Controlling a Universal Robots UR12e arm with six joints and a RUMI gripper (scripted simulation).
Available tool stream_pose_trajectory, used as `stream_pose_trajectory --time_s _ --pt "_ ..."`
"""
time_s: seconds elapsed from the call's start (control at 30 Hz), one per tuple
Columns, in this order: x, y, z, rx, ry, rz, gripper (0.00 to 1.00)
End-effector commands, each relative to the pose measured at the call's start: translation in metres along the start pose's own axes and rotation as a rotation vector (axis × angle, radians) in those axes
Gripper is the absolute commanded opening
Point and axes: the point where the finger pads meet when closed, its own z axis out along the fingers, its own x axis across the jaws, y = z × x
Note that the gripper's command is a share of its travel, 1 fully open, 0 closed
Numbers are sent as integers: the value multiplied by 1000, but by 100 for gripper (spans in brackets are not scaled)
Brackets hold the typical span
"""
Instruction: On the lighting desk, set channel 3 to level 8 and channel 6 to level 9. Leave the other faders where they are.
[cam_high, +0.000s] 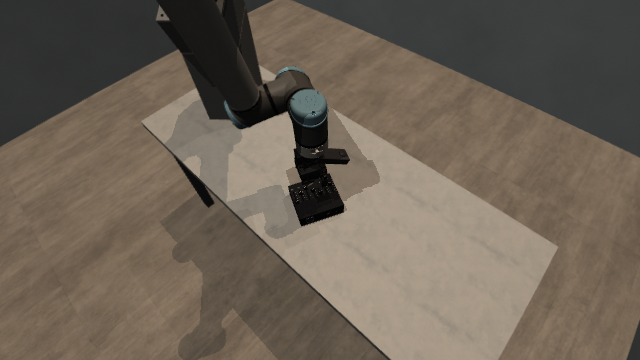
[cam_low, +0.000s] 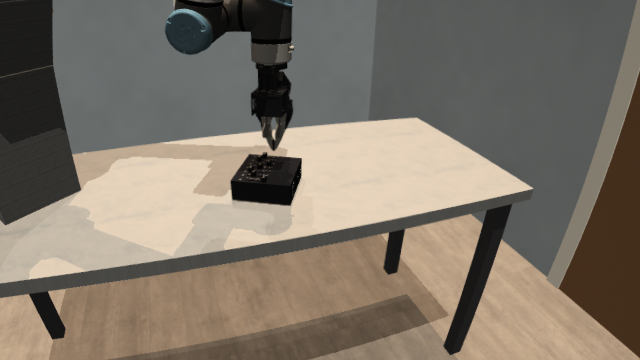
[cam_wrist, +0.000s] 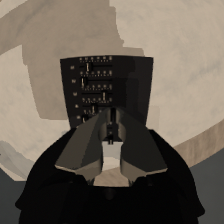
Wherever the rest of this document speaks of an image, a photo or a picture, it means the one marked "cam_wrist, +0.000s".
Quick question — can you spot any black lighting desk panel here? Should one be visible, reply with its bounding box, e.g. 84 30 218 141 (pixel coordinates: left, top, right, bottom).
60 55 154 129

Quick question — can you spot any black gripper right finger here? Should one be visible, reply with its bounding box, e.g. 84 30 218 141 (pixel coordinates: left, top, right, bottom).
114 107 205 218

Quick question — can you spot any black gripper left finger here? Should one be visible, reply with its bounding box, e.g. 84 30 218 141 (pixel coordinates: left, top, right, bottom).
15 107 114 210

